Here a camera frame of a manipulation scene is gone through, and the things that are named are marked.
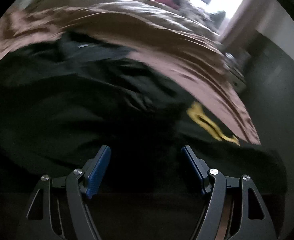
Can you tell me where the brown bed sheet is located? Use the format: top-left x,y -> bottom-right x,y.
0,0 -> 260,144

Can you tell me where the black garment with gold logo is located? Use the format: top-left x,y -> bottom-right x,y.
0,33 -> 287,239

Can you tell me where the right pink curtain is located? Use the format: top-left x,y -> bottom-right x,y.
219,0 -> 270,51

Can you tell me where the white bedside cabinet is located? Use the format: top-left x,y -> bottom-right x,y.
224,53 -> 247,94

